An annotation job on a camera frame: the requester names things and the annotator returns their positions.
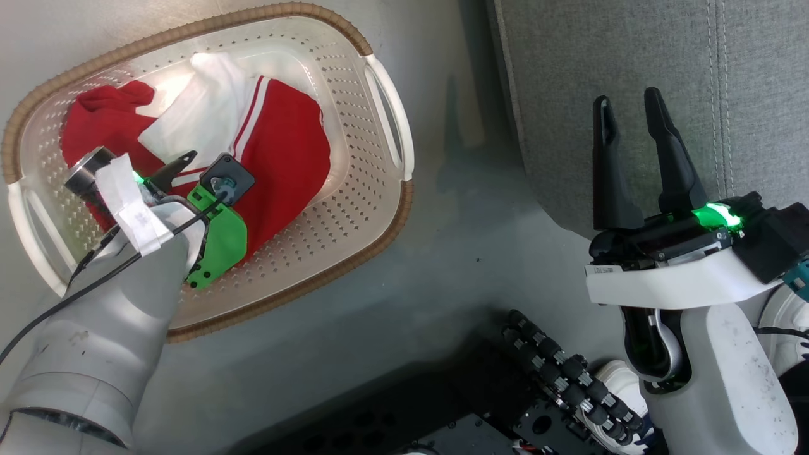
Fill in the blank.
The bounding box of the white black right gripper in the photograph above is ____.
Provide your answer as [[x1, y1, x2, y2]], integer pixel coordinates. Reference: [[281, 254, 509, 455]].
[[585, 87, 788, 310]]

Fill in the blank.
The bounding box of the white perforated laundry basket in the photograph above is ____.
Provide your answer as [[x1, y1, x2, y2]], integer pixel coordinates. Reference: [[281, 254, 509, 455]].
[[0, 1, 415, 345]]

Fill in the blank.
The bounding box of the grey fabric sofa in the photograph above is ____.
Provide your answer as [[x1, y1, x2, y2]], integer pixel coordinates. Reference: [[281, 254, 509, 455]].
[[487, 0, 809, 241]]

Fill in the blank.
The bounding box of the red and white jersey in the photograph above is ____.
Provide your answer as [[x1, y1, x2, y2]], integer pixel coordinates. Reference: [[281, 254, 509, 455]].
[[60, 52, 332, 260]]

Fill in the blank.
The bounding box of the black cable chain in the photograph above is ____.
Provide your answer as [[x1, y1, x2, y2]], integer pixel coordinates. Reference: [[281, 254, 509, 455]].
[[502, 308, 652, 446]]

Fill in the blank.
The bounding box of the teal connector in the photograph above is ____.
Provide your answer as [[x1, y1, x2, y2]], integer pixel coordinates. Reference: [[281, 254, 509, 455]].
[[781, 262, 809, 303]]

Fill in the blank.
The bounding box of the white tape strip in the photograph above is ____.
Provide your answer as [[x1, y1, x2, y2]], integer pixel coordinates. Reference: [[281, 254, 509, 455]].
[[94, 153, 175, 257]]

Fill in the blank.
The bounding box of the thin black cable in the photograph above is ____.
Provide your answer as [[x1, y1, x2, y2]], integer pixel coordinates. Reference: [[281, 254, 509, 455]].
[[0, 190, 228, 366]]

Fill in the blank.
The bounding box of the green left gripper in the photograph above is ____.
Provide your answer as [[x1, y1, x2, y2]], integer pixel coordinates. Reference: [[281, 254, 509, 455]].
[[147, 150, 249, 291]]

